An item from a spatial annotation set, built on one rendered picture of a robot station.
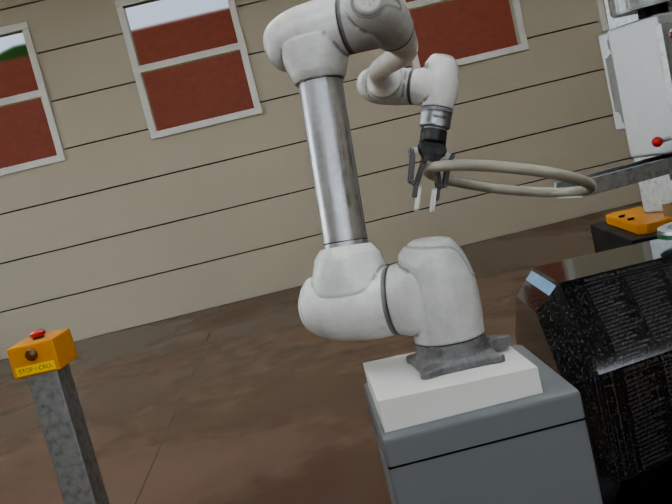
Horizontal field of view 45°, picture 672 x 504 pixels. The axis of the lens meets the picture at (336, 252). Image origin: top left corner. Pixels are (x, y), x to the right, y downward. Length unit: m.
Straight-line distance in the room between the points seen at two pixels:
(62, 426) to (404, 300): 0.93
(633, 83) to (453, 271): 1.24
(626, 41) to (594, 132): 6.50
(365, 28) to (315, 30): 0.11
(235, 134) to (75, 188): 1.77
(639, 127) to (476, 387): 1.35
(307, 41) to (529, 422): 0.92
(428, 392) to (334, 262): 0.35
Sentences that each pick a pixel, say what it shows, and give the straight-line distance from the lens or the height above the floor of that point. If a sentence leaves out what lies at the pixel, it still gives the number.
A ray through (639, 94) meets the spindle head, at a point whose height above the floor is 1.30.
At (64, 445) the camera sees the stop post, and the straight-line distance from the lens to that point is 2.16.
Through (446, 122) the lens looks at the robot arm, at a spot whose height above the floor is 1.36.
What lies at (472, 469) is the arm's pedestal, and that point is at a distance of 1.65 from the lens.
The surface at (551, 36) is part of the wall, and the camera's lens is 9.13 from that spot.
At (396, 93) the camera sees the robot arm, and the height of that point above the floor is 1.47.
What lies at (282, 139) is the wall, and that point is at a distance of 8.59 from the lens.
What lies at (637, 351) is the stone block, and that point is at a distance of 2.47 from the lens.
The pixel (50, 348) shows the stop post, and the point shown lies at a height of 1.06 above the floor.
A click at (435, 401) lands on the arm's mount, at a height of 0.84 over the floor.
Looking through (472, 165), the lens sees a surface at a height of 1.24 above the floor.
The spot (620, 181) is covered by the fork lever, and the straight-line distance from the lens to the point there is 2.55.
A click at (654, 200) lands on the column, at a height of 0.83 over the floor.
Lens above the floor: 1.37
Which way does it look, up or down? 7 degrees down
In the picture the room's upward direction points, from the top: 14 degrees counter-clockwise
